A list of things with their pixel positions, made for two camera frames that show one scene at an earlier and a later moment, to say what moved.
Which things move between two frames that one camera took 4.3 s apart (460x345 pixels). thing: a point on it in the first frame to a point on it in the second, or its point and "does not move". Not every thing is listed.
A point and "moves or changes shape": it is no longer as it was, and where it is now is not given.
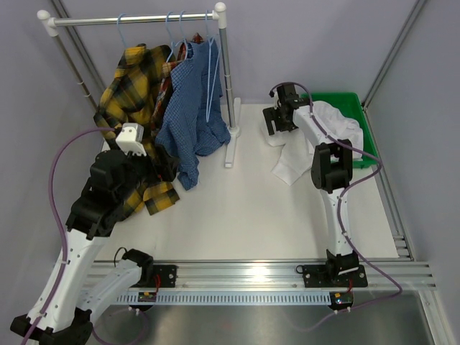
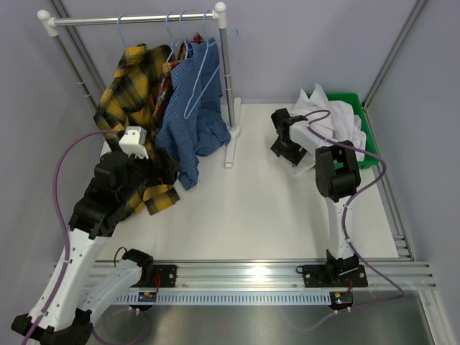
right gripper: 270,114 to 295,156
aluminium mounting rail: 197,276 does not move
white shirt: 296,159 moves or changes shape
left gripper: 167,169 does not move
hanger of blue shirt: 183,35 does not move
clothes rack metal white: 47,24 does not move
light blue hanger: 213,60 to 186,116
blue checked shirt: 195,121 does not move
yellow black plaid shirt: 125,104 does not move
